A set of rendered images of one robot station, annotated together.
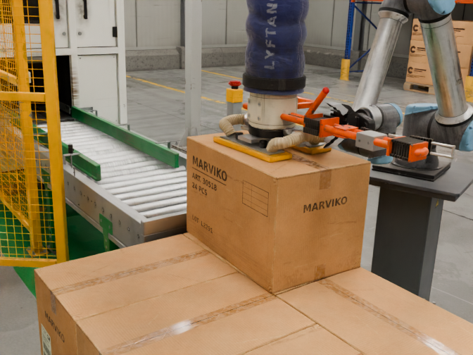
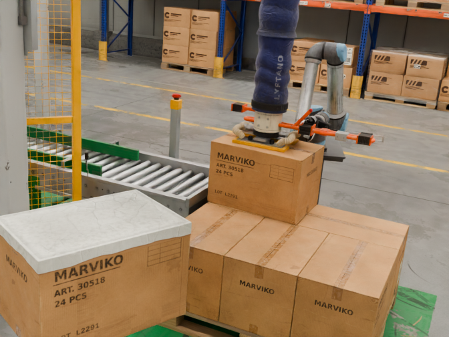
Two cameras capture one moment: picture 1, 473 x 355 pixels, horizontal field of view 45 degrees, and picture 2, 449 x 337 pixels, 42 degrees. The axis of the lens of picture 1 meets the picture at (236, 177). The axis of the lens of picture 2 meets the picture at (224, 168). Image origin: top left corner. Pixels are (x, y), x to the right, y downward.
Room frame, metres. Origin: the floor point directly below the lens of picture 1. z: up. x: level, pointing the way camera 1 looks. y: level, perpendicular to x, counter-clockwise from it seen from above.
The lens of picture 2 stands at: (-0.86, 1.87, 1.92)
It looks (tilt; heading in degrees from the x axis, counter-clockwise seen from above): 18 degrees down; 330
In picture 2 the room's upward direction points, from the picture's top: 4 degrees clockwise
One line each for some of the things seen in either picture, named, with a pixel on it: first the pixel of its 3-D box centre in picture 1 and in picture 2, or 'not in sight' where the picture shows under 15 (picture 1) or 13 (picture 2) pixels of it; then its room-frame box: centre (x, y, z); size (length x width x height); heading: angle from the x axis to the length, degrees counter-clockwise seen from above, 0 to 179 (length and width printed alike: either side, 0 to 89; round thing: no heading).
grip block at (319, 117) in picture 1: (321, 125); (307, 128); (1.85, -0.27, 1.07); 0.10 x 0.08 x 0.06; 127
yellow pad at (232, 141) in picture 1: (250, 143); (260, 142); (1.99, -0.05, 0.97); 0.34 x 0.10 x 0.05; 37
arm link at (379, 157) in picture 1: (379, 146); (317, 136); (2.04, -0.52, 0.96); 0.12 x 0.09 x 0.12; 39
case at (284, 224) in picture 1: (270, 199); (265, 173); (2.03, -0.13, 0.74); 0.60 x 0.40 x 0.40; 33
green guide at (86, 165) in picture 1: (41, 140); (6, 150); (3.38, 1.20, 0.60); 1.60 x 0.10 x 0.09; 36
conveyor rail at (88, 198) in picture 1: (51, 172); (39, 175); (3.06, 1.04, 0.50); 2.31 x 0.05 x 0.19; 36
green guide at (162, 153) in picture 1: (122, 131); (55, 135); (3.70, 0.77, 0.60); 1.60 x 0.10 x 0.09; 36
